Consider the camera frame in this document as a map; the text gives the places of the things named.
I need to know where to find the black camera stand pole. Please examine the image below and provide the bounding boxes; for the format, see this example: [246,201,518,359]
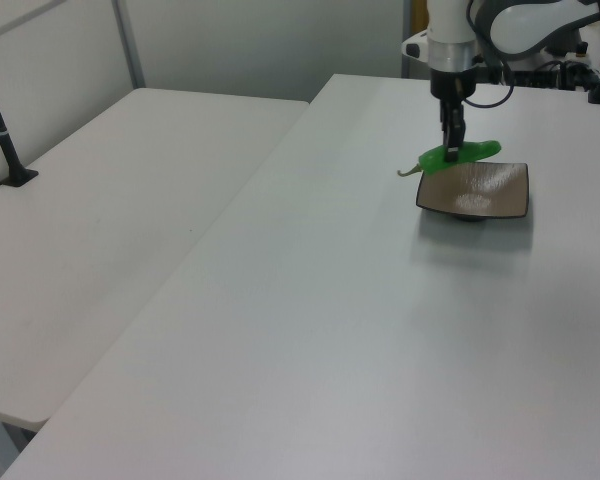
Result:
[0,52,40,188]

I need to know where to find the bundle of black cables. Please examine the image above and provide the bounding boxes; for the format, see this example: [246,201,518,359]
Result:
[509,58,600,93]

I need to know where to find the green chili pepper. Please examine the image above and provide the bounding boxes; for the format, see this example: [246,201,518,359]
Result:
[396,140,503,179]

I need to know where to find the square brown ceramic plate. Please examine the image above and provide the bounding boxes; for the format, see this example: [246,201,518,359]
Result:
[415,160,531,223]

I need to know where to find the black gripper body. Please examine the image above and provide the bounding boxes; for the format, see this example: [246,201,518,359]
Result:
[429,68,477,105]

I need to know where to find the yellow background object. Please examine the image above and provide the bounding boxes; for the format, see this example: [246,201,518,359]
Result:
[411,0,431,35]

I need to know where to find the white side table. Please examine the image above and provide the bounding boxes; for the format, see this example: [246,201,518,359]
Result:
[0,87,311,433]

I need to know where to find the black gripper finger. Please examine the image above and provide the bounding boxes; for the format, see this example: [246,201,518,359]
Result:
[438,100,454,147]
[444,102,468,163]

